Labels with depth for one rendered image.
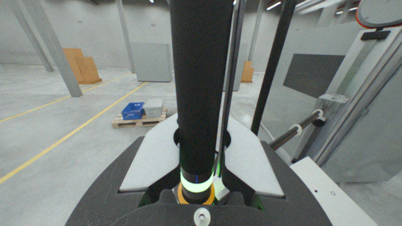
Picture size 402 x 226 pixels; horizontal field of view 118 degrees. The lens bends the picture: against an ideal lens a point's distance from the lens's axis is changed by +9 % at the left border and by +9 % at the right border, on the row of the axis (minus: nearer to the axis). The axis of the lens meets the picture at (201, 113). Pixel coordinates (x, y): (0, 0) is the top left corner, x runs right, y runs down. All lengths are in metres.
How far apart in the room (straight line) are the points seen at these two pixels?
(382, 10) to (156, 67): 7.18
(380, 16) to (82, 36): 15.21
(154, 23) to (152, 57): 5.66
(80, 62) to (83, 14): 7.14
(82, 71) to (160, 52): 3.85
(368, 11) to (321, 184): 0.59
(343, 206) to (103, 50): 14.55
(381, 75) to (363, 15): 0.25
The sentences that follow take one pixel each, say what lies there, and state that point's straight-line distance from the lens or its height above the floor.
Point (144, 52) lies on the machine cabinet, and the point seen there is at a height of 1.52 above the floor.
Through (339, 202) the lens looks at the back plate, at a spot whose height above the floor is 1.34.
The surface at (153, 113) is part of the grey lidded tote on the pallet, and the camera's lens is 3.21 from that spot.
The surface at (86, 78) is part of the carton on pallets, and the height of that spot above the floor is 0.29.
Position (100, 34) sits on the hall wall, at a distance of 14.38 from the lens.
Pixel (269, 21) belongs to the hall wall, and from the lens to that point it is 13.97.
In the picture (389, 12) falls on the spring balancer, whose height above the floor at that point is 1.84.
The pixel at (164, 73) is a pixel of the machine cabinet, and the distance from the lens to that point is 7.34.
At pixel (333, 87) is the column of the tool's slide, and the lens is 0.75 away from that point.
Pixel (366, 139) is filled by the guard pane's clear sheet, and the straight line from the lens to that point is 0.88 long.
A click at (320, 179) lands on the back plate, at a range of 0.62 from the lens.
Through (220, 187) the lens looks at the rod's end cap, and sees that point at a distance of 0.20.
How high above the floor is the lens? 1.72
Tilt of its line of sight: 28 degrees down
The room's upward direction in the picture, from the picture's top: 2 degrees clockwise
